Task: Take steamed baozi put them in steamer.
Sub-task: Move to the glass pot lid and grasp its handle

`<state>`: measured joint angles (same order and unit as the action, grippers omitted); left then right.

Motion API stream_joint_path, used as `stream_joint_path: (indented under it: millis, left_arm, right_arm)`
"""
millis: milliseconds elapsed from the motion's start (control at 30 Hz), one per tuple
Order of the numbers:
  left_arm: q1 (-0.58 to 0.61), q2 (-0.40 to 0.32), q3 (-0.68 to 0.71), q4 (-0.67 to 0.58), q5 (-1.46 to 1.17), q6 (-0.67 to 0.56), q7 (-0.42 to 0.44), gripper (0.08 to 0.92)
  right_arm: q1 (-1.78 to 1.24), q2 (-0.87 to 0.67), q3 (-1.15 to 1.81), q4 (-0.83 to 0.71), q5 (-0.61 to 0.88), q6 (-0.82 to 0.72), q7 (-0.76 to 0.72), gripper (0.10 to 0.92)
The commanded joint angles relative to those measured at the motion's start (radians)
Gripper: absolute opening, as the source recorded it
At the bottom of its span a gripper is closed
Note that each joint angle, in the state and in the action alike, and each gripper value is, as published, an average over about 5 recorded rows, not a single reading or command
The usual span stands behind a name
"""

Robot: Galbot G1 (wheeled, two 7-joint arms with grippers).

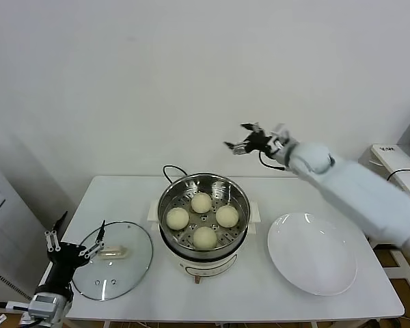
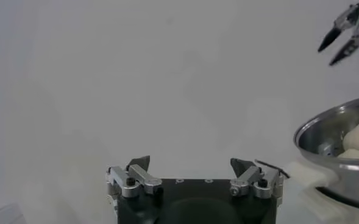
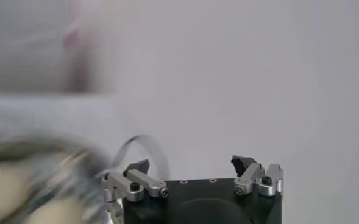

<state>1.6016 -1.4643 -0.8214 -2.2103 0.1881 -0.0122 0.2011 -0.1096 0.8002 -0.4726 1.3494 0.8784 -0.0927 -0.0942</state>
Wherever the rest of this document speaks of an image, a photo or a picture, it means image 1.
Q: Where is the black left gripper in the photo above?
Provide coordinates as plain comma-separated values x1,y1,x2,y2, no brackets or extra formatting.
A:
37,210,107,295

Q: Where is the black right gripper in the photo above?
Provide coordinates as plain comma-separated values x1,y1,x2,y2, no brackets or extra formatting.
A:
223,121,274,156

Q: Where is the glass lid with cream handle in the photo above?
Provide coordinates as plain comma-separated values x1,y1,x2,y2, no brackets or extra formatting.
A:
70,220,154,301

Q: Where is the white steamed baozi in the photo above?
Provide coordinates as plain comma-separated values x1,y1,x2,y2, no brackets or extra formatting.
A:
215,204,240,229
193,225,218,250
165,206,190,230
191,192,213,214

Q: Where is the perforated steel steamer basket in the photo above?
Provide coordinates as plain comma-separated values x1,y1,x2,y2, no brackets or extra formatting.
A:
156,173,251,256

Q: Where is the white cabinet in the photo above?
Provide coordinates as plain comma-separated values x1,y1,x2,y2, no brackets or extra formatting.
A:
0,155,61,305

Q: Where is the white round plate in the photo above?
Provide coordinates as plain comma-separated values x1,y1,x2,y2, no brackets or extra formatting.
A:
266,212,358,297

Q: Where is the cream electric cooker pot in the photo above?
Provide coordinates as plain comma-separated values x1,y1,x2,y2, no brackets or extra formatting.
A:
146,200,262,285

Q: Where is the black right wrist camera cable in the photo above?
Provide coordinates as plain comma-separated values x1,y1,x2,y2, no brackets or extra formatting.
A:
258,152,286,171

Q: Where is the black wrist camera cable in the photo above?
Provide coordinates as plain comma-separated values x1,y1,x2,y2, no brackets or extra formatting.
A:
258,152,286,171
0,300,31,328

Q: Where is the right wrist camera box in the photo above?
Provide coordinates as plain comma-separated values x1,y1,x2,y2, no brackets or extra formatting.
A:
269,122,292,156

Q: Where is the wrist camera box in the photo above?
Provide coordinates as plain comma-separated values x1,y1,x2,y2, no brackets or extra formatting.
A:
27,293,62,324
269,122,292,156

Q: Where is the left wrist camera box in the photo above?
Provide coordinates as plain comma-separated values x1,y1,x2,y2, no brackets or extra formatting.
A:
27,293,62,324

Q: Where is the black left wrist camera cable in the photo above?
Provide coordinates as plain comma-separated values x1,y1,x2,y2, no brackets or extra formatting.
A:
0,300,31,328

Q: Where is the black cooker power cable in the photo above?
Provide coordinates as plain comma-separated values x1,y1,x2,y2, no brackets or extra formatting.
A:
161,165,189,186

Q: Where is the thin black adapter cable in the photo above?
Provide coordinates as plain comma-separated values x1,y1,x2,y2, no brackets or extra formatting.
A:
386,167,410,182

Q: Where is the white desk floor frame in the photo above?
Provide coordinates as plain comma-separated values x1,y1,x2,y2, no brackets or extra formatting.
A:
379,248,410,299

